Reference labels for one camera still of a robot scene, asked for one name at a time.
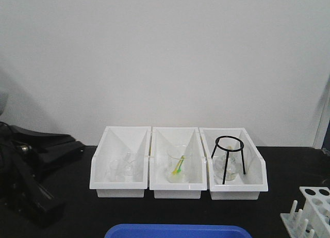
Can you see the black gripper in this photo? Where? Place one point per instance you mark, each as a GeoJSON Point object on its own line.
{"type": "Point", "coordinates": [19, 185]}

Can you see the white test tube rack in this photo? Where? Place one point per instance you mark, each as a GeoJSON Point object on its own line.
{"type": "Point", "coordinates": [313, 219]}

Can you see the left white storage bin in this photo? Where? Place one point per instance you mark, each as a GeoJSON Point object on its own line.
{"type": "Point", "coordinates": [115, 142]}

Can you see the white storage bin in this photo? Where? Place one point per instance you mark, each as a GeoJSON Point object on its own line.
{"type": "Point", "coordinates": [115, 142]}
{"type": "Point", "coordinates": [245, 186]}
{"type": "Point", "coordinates": [164, 137]}

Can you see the glassware in left bin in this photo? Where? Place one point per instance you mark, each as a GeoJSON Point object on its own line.
{"type": "Point", "coordinates": [128, 168]}

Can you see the blue plastic tray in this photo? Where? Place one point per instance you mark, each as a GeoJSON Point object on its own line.
{"type": "Point", "coordinates": [172, 230]}

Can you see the beaker in middle bin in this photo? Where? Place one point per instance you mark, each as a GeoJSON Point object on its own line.
{"type": "Point", "coordinates": [174, 153]}

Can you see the middle white storage bin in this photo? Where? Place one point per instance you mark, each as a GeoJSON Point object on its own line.
{"type": "Point", "coordinates": [164, 137]}

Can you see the green yellow plastic spoons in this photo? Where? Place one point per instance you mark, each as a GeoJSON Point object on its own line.
{"type": "Point", "coordinates": [178, 166]}

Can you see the glass flask under tripod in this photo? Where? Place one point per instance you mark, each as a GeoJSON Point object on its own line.
{"type": "Point", "coordinates": [224, 165]}

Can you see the right white storage bin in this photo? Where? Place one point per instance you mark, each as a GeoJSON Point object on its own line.
{"type": "Point", "coordinates": [245, 186]}

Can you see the black metal tripod stand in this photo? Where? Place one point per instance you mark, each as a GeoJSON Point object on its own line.
{"type": "Point", "coordinates": [232, 144]}

